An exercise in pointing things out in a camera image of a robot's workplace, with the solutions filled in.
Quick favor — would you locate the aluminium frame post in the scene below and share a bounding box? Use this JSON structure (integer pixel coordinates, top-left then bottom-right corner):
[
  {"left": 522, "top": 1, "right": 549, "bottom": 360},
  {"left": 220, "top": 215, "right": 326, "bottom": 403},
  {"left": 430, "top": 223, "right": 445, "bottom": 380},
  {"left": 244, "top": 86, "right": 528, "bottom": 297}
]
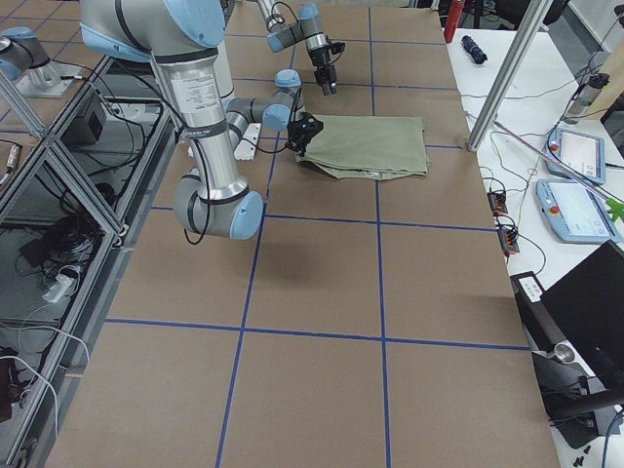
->
[{"left": 467, "top": 0, "right": 553, "bottom": 152}]

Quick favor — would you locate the olive green long-sleeve shirt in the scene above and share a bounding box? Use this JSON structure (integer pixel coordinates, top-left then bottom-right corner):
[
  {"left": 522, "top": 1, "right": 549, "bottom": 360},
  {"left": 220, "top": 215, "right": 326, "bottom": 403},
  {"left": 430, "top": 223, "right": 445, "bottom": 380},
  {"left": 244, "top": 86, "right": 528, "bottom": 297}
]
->
[{"left": 295, "top": 115, "right": 430, "bottom": 180}]

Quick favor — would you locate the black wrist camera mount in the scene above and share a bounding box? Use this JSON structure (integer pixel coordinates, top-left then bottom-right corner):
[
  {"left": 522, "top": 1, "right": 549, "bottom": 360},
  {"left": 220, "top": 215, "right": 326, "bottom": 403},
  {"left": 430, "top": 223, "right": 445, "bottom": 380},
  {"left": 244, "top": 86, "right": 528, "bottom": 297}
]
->
[{"left": 329, "top": 41, "right": 345, "bottom": 56}]

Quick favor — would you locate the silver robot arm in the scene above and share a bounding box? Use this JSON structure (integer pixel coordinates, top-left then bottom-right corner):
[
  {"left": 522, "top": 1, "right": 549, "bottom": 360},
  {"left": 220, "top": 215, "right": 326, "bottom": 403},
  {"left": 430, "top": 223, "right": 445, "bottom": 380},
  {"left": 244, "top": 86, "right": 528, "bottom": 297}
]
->
[
  {"left": 80, "top": 1, "right": 324, "bottom": 240},
  {"left": 257, "top": 1, "right": 345, "bottom": 96}
]

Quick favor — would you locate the dark box with label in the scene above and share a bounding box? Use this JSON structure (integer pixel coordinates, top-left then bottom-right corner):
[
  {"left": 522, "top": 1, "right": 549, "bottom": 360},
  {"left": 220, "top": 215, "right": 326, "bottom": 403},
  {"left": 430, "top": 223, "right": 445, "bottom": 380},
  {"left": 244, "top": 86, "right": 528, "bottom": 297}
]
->
[{"left": 510, "top": 272, "right": 576, "bottom": 364}]

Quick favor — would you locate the far blue teach pendant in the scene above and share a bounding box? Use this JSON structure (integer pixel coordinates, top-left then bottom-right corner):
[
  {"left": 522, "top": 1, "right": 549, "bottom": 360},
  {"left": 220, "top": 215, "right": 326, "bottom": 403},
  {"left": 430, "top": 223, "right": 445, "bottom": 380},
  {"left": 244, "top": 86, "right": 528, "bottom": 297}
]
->
[{"left": 544, "top": 128, "right": 606, "bottom": 185}]

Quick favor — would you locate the red fire extinguisher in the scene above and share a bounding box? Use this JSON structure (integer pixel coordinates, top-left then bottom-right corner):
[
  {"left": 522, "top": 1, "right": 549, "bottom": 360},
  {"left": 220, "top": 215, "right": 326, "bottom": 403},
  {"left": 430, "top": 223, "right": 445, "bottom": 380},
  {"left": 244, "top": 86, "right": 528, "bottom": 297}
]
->
[{"left": 444, "top": 0, "right": 464, "bottom": 44}]

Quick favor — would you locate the near blue teach pendant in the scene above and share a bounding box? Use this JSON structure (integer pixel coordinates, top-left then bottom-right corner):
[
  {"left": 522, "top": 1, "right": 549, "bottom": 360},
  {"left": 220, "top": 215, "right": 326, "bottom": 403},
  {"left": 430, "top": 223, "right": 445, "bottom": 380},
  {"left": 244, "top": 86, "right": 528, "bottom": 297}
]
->
[{"left": 535, "top": 178, "right": 622, "bottom": 245}]

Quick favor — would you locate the orange connector board near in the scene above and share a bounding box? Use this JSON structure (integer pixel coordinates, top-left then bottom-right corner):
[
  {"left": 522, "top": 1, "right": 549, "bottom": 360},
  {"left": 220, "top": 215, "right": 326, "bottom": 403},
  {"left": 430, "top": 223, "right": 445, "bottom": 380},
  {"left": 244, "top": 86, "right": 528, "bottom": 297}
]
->
[{"left": 497, "top": 226, "right": 520, "bottom": 257}]

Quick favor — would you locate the orange connector board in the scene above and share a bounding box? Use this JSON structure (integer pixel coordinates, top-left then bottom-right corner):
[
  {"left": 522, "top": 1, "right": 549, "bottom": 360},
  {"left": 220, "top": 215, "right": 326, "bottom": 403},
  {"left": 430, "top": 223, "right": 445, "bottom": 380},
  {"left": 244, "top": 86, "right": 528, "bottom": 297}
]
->
[
  {"left": 497, "top": 226, "right": 520, "bottom": 257},
  {"left": 487, "top": 190, "right": 508, "bottom": 215}
]

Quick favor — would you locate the clear water bottle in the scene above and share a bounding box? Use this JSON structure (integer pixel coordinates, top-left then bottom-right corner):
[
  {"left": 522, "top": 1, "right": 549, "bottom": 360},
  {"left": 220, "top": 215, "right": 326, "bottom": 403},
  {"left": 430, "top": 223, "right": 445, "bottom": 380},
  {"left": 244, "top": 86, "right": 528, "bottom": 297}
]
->
[{"left": 563, "top": 72, "right": 609, "bottom": 125}]

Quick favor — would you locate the blue teach pendant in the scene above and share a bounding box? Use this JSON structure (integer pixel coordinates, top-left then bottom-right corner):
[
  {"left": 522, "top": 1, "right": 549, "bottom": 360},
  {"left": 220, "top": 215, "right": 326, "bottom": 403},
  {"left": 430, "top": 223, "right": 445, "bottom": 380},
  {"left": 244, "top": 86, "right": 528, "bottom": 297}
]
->
[
  {"left": 535, "top": 178, "right": 622, "bottom": 245},
  {"left": 544, "top": 128, "right": 606, "bottom": 185}
]

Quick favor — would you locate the dark rolled cloth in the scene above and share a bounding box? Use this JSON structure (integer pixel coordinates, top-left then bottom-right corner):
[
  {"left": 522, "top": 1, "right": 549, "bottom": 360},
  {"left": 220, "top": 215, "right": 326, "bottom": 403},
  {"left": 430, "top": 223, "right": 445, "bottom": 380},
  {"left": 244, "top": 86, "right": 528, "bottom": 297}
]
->
[{"left": 461, "top": 35, "right": 488, "bottom": 65}]

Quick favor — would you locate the orange connector board far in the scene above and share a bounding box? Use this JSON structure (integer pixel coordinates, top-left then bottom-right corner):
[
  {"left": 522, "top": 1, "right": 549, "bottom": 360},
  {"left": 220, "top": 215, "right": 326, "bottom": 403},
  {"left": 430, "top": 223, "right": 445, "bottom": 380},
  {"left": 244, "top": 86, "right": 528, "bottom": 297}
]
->
[{"left": 487, "top": 190, "right": 508, "bottom": 215}]

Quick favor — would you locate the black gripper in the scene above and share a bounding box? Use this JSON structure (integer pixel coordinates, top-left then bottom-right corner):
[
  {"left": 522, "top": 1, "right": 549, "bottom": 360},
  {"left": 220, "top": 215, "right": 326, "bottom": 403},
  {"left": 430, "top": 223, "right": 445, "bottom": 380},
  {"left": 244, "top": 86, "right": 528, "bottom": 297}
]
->
[
  {"left": 308, "top": 46, "right": 336, "bottom": 96},
  {"left": 286, "top": 111, "right": 324, "bottom": 157}
]

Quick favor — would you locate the white power strip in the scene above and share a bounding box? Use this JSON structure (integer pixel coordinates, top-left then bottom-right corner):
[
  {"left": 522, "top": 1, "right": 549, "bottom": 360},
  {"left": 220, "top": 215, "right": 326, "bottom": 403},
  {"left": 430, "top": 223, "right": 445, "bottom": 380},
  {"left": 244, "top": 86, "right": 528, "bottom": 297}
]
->
[{"left": 42, "top": 273, "right": 77, "bottom": 303}]

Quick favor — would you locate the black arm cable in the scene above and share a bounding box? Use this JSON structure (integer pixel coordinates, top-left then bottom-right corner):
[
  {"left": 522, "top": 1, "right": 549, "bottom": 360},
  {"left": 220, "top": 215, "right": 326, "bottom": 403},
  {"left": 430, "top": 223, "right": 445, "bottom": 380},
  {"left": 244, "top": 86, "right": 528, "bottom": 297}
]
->
[
  {"left": 145, "top": 62, "right": 303, "bottom": 246},
  {"left": 262, "top": 0, "right": 303, "bottom": 30}
]

